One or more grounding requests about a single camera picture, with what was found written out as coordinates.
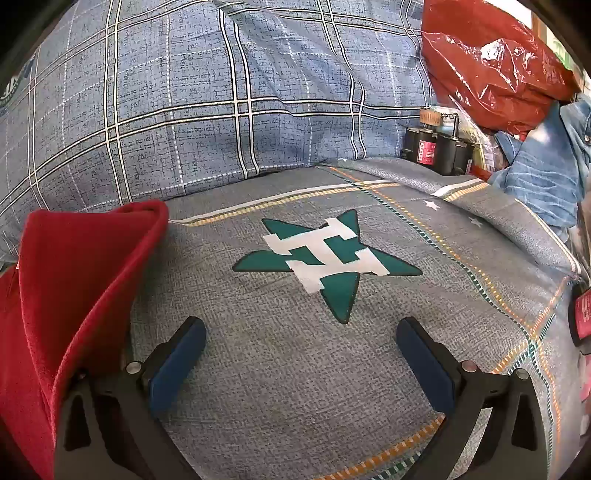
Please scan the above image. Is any blue plaid pillow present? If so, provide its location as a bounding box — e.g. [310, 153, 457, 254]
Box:
[1, 1, 434, 263]

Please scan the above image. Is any red plastic bag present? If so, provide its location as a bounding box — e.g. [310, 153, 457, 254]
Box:
[421, 0, 580, 135]

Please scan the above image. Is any red knit garment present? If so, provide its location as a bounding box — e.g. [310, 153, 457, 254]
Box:
[0, 200, 168, 479]

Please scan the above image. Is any black red-labelled gadget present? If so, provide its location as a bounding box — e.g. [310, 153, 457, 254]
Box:
[568, 284, 591, 355]

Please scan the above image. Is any black device with red label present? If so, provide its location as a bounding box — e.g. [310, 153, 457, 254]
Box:
[400, 106, 475, 176]

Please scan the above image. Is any blue denim clothing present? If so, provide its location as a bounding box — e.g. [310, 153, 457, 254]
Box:
[489, 94, 590, 235]

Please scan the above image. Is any grey patterned bed sheet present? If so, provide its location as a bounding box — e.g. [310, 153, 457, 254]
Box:
[130, 158, 584, 479]

